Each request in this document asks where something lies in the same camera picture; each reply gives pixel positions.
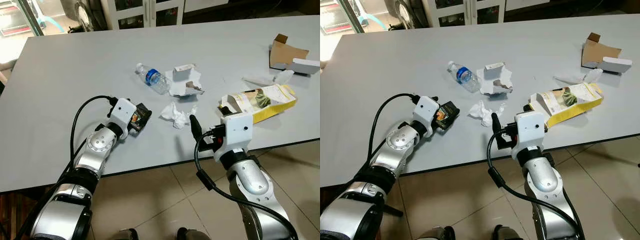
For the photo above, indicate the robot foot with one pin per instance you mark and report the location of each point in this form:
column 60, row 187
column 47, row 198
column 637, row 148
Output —
column 507, row 233
column 127, row 234
column 436, row 233
column 192, row 234

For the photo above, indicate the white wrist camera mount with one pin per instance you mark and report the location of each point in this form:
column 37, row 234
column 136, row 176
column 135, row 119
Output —
column 239, row 131
column 530, row 129
column 426, row 111
column 121, row 112

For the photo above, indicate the white glass-door cabinet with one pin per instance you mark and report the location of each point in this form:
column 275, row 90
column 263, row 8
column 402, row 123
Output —
column 145, row 12
column 465, row 11

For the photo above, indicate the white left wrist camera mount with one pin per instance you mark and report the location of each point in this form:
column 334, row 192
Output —
column 121, row 112
column 426, row 111

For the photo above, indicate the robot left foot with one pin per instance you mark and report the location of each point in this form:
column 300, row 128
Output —
column 127, row 234
column 436, row 233

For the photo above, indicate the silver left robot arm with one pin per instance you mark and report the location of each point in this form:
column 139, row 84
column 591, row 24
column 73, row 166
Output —
column 95, row 150
column 400, row 145

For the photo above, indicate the yellow and white carton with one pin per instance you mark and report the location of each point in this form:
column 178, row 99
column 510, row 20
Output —
column 575, row 102
column 270, row 102

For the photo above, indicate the clear plastic bag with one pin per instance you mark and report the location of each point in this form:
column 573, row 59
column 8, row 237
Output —
column 590, row 76
column 280, row 77

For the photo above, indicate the small white paper box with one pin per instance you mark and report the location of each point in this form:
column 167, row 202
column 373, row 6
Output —
column 184, row 68
column 495, row 66

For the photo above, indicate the black standing fan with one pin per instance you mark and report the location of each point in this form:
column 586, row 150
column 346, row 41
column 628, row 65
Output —
column 87, row 15
column 407, row 13

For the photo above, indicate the crumpled white paper wrapper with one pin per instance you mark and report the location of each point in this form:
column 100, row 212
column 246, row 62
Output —
column 492, row 82
column 182, row 85

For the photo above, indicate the glass door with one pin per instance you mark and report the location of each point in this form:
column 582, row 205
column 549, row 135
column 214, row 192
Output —
column 337, row 15
column 20, row 17

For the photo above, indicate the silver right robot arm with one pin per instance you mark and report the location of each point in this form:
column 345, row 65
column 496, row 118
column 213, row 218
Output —
column 542, row 177
column 252, row 180

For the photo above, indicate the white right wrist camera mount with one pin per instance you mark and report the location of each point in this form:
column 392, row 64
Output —
column 239, row 131
column 530, row 129

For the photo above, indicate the flat white box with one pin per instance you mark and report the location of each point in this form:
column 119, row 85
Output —
column 306, row 66
column 617, row 64

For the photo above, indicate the brown cardboard box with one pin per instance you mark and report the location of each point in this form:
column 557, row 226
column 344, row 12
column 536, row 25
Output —
column 597, row 51
column 285, row 52

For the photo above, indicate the crumpled white tissue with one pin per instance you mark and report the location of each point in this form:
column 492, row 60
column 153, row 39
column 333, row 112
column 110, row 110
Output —
column 485, row 112
column 176, row 115

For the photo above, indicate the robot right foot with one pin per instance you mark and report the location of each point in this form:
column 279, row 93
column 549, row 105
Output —
column 507, row 233
column 192, row 234

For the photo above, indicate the clear plastic water bottle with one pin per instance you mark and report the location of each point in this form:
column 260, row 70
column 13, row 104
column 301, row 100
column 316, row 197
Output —
column 466, row 77
column 155, row 80

